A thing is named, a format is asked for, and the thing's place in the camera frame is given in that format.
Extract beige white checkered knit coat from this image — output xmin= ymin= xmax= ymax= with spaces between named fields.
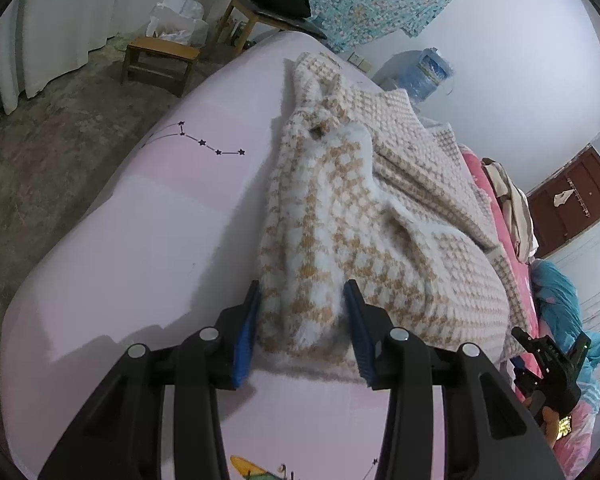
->
xmin=257 ymin=51 xmax=531 ymax=386

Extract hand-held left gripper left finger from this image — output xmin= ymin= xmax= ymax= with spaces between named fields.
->
xmin=37 ymin=280 xmax=261 ymax=480

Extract blue water bottle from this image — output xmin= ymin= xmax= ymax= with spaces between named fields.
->
xmin=397 ymin=47 xmax=453 ymax=106

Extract teal blanket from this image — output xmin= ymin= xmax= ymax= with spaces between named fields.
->
xmin=530 ymin=260 xmax=600 ymax=401

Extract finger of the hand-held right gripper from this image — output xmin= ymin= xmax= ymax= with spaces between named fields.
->
xmin=510 ymin=326 xmax=557 ymax=367

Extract white plastic bag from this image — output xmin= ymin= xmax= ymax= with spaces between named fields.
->
xmin=147 ymin=0 xmax=206 ymax=46

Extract small wooden stool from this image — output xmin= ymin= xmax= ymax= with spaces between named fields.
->
xmin=121 ymin=36 xmax=201 ymax=98

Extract black bag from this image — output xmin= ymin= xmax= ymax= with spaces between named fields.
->
xmin=248 ymin=0 xmax=313 ymax=18

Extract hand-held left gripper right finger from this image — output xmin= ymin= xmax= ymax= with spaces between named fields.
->
xmin=342 ymin=280 xmax=566 ymax=480

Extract wooden chair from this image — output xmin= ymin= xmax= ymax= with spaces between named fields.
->
xmin=207 ymin=0 xmax=331 ymax=56

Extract bed with pink printed sheet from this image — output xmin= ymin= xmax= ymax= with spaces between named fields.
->
xmin=0 ymin=30 xmax=451 ymax=480

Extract pink quilt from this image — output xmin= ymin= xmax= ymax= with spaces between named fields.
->
xmin=457 ymin=142 xmax=600 ymax=480

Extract white curtain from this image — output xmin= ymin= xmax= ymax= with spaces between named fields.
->
xmin=0 ymin=0 xmax=221 ymax=153

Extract dark brown door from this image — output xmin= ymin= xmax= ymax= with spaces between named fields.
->
xmin=527 ymin=145 xmax=600 ymax=258

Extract pile of beige clothes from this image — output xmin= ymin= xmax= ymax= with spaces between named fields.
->
xmin=481 ymin=157 xmax=540 ymax=263

